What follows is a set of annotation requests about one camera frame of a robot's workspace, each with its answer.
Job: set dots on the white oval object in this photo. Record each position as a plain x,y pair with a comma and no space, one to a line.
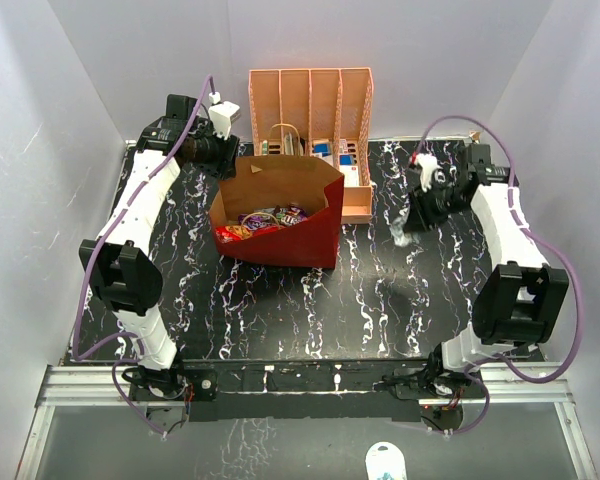
385,461

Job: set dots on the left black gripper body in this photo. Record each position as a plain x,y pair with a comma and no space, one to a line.
213,153

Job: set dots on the red chips bag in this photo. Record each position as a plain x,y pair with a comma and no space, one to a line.
232,233

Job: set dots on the red paper bag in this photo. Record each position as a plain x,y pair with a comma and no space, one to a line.
265,182

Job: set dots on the light blue snack pouch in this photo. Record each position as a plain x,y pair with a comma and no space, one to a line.
406,231

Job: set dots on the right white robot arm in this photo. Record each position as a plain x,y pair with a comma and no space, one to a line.
519,304

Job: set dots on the red white paper box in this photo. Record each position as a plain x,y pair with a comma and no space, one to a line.
322,150

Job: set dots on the peach desk organizer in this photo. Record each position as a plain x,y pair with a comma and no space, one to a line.
292,108

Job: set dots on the white card box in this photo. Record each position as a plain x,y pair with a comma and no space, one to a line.
349,168

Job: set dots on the purple candy pack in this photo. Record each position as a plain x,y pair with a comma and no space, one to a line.
290,215
260,222

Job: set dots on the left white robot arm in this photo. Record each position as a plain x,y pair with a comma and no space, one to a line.
117,263

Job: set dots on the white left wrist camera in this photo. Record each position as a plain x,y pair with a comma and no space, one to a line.
222,115

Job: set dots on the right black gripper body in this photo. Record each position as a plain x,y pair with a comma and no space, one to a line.
435,205

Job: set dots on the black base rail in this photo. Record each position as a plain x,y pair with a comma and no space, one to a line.
298,389

